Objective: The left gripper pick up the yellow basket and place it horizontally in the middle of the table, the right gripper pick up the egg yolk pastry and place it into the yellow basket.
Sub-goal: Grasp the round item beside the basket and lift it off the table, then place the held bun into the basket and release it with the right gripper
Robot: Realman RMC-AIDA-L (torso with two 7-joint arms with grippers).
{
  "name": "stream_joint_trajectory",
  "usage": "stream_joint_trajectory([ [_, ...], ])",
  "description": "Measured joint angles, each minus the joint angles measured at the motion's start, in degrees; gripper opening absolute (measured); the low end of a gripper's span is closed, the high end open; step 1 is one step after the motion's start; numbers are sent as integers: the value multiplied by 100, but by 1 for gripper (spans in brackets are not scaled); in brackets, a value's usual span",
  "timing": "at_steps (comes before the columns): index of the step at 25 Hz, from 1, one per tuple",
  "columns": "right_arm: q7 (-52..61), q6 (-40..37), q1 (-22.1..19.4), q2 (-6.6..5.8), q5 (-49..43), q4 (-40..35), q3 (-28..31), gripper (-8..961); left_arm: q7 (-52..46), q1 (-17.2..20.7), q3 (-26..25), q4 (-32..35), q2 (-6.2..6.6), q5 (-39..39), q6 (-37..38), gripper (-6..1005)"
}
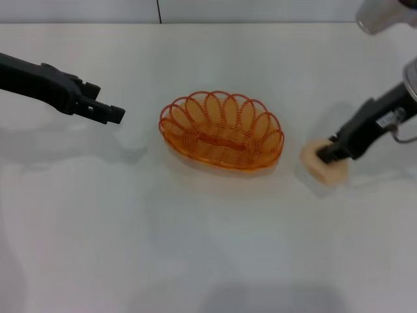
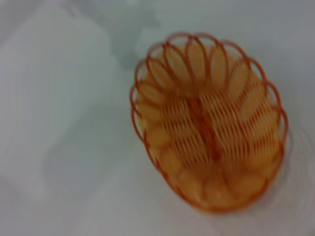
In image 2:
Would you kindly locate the orange woven plastic basket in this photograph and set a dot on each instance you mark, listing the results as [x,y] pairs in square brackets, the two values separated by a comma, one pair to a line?
[209,127]

